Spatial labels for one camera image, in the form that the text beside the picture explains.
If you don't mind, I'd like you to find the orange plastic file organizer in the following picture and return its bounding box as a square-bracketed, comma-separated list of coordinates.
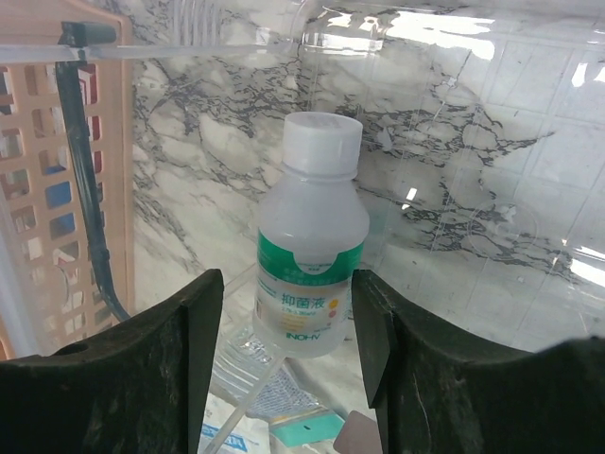
[1, 1, 135, 359]

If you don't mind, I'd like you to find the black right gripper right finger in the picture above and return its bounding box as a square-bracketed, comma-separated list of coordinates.
[352, 270, 604, 453]

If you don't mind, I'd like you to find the cotton swab pack teal header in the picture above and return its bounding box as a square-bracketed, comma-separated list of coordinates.
[211, 325, 344, 448]

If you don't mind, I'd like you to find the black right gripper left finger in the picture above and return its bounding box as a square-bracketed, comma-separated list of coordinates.
[1, 270, 224, 453]

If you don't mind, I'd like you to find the white gauze pouch blue print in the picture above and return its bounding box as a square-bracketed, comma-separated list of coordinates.
[198, 394, 280, 454]

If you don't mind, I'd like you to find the clear plastic medicine box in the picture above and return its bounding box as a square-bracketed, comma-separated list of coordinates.
[0, 0, 605, 360]

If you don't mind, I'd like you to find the brown bottle orange cap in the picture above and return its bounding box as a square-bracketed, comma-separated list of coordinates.
[333, 410, 383, 454]

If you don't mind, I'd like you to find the white disinfectant bottle green label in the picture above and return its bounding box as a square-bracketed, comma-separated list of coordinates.
[252, 112, 370, 358]

